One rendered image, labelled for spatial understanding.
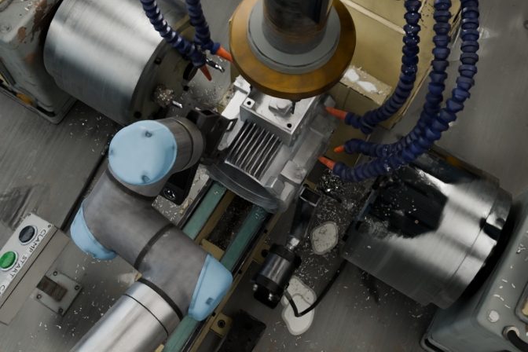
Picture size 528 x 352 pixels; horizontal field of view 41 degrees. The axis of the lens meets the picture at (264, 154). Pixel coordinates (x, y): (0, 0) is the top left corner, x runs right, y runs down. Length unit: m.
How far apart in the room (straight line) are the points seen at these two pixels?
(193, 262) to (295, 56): 0.31
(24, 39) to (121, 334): 0.62
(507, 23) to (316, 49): 0.84
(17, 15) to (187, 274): 0.59
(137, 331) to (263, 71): 0.38
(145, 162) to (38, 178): 0.70
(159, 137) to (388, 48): 0.55
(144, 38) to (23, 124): 0.47
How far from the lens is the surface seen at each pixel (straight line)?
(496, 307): 1.14
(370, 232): 1.15
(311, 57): 0.98
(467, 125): 1.61
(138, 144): 0.87
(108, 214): 0.92
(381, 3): 1.21
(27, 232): 1.23
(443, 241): 1.14
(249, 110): 1.17
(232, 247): 1.34
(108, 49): 1.23
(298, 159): 1.23
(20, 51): 1.32
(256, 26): 1.00
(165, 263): 0.90
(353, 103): 1.24
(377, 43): 1.29
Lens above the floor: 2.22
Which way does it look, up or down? 70 degrees down
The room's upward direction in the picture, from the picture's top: 5 degrees clockwise
